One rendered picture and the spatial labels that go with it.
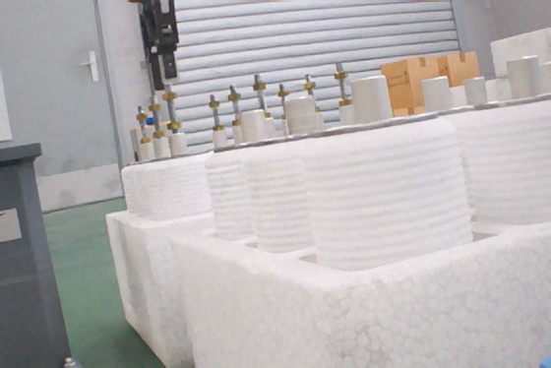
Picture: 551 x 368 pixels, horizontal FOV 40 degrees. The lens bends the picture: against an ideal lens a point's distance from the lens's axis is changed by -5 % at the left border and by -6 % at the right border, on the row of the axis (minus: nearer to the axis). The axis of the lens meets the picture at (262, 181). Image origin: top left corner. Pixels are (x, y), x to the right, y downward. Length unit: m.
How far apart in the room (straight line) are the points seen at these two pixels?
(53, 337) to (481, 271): 0.65
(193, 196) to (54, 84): 5.14
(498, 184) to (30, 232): 0.61
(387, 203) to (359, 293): 0.06
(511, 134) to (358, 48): 6.56
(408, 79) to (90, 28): 2.62
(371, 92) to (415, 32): 6.98
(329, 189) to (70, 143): 5.63
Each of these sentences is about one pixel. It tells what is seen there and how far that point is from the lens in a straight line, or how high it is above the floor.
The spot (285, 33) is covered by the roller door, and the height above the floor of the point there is 1.11.
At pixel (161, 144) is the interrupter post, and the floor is 0.27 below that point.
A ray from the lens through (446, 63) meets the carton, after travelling 5.09.
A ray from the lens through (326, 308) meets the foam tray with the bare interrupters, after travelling 0.38.
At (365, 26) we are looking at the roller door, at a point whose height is 1.11.
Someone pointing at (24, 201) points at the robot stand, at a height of 0.23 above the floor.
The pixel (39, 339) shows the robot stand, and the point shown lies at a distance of 0.96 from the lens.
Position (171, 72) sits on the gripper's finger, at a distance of 0.96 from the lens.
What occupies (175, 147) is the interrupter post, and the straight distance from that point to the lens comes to 0.98.
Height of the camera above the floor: 0.26
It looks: 3 degrees down
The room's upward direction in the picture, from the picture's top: 10 degrees counter-clockwise
